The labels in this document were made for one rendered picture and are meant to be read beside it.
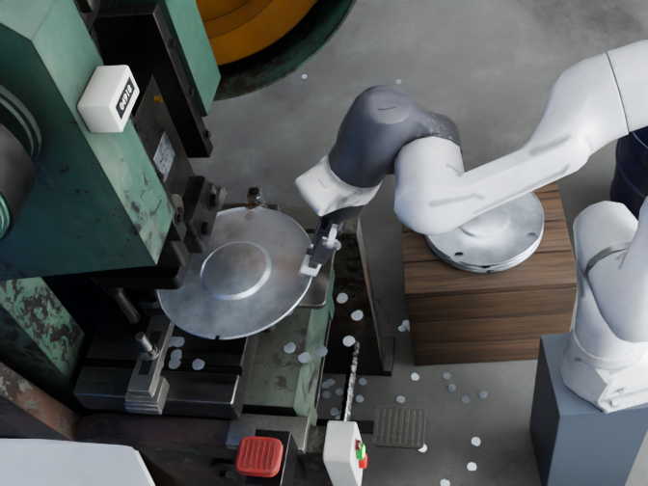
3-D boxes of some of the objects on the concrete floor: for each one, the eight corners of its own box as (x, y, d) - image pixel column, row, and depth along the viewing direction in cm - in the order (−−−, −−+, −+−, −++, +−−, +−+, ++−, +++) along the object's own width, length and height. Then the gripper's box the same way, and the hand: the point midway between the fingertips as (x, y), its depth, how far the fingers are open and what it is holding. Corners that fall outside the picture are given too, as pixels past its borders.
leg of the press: (376, 536, 179) (311, 341, 109) (371, 588, 172) (298, 415, 103) (30, 502, 199) (-211, 318, 129) (13, 548, 192) (-252, 378, 122)
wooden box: (544, 245, 223) (553, 163, 196) (566, 358, 199) (580, 283, 173) (408, 256, 229) (399, 176, 202) (414, 365, 205) (404, 294, 178)
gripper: (366, 226, 110) (324, 308, 128) (373, 161, 118) (332, 247, 136) (317, 212, 109) (282, 297, 127) (328, 148, 117) (292, 236, 135)
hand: (312, 260), depth 129 cm, fingers closed
